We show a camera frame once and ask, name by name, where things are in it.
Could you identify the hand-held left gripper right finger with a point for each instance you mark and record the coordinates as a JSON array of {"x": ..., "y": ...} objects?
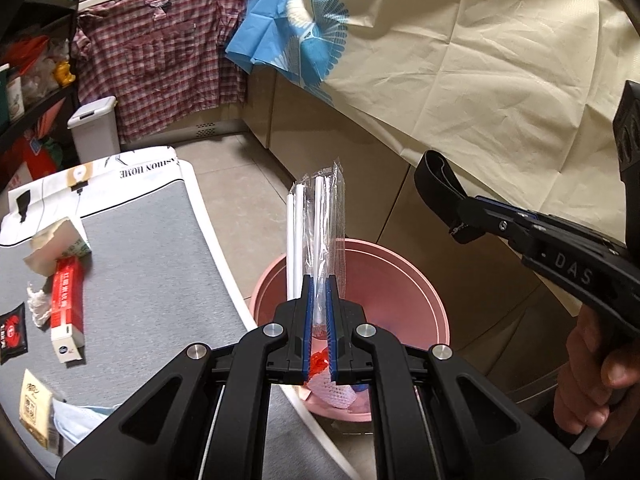
[{"x": 331, "y": 330}]

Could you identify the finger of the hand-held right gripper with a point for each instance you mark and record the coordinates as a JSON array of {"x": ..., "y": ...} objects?
[
  {"x": 505, "y": 205},
  {"x": 495, "y": 222}
]

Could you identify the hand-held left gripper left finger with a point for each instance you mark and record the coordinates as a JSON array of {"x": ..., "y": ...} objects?
[{"x": 306, "y": 330}]

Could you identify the orange plastic bag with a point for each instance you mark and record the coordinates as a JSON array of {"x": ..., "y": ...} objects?
[{"x": 318, "y": 362}]

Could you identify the white foam net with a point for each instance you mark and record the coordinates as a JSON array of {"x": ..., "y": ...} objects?
[{"x": 330, "y": 395}]

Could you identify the blue plastic bag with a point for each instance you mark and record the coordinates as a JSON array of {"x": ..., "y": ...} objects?
[{"x": 359, "y": 389}]

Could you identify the pink plastic bin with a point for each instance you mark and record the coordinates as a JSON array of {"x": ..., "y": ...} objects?
[{"x": 390, "y": 300}]

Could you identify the plastic white straws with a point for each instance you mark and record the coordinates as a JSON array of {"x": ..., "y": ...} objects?
[{"x": 300, "y": 240}]

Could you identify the red and white box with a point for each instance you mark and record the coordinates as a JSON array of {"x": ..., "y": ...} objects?
[{"x": 67, "y": 310}]

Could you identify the blue face mask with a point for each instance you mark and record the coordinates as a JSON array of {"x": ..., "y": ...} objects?
[{"x": 80, "y": 417}]

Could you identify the torn paper tissue pack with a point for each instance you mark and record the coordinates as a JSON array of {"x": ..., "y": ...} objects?
[{"x": 60, "y": 240}]

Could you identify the white tissue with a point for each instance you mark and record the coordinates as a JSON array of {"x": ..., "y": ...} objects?
[{"x": 40, "y": 307}]

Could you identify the beige snack packet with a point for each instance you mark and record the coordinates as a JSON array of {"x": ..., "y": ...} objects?
[{"x": 36, "y": 410}]

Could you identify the black sauce packet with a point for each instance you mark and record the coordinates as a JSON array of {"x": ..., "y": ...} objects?
[{"x": 11, "y": 332}]

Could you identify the person's right hand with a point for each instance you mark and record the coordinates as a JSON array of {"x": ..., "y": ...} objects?
[{"x": 585, "y": 390}]

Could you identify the beige cloth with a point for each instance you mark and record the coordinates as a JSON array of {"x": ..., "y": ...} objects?
[{"x": 475, "y": 60}]

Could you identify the grey ironing board table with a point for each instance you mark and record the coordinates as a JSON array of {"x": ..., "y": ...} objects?
[{"x": 150, "y": 270}]

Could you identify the white printed table cover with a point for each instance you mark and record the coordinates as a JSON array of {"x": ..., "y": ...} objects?
[{"x": 140, "y": 170}]

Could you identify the blue printed cloth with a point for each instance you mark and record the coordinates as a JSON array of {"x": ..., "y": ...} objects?
[{"x": 280, "y": 25}]

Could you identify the white lidded bin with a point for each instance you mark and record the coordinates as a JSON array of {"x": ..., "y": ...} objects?
[{"x": 95, "y": 130}]

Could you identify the red plaid shirt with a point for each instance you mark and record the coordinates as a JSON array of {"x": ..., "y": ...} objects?
[{"x": 160, "y": 60}]

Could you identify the red printed carton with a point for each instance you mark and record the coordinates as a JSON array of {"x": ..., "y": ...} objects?
[{"x": 35, "y": 157}]

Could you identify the black shelf rack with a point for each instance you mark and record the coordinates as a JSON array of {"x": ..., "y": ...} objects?
[{"x": 55, "y": 101}]

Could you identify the yellow figurine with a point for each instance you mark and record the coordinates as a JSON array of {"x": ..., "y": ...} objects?
[{"x": 65, "y": 74}]

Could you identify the white printed paper cup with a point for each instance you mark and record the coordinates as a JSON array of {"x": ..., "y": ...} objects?
[{"x": 15, "y": 97}]

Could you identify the red crumpled bag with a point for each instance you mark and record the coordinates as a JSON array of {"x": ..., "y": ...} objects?
[{"x": 27, "y": 55}]

